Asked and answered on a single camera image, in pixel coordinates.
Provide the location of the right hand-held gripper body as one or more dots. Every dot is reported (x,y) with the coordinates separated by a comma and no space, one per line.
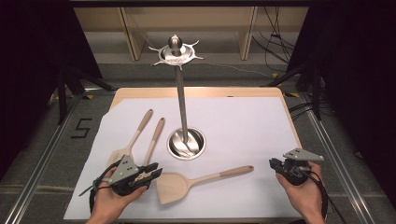
(300,155)

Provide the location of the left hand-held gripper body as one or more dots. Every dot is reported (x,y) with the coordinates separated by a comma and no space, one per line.
(124,169)

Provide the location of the beige solid turner spatula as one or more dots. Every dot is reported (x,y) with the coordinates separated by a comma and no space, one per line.
(172,186)

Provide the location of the beige perforated skimmer spoon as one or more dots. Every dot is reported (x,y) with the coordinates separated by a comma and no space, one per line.
(157,130)

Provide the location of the steel utensil rack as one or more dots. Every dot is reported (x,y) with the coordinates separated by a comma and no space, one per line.
(186,144)

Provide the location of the beige slotted turner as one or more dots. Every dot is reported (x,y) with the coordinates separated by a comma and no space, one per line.
(141,124)

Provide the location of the person's left hand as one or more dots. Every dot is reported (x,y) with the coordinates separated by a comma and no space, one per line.
(107,200)

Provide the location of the person's right hand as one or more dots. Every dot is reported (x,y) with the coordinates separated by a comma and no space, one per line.
(306,196)

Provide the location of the white table mat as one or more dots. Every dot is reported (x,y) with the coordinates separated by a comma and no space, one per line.
(243,133)

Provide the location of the yellow black tape piece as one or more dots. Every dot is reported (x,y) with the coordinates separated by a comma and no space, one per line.
(274,75)
(88,97)
(291,95)

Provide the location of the black tripod stand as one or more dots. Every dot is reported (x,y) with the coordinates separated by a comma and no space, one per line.
(316,93)
(62,93)

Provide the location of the black curtain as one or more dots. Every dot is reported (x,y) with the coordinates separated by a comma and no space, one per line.
(367,77)
(31,62)

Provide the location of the light wooden shelf unit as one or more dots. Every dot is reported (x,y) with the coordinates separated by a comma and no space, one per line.
(130,37)

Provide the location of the aluminium floor rail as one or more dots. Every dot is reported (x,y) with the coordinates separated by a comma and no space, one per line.
(47,152)
(343,177)

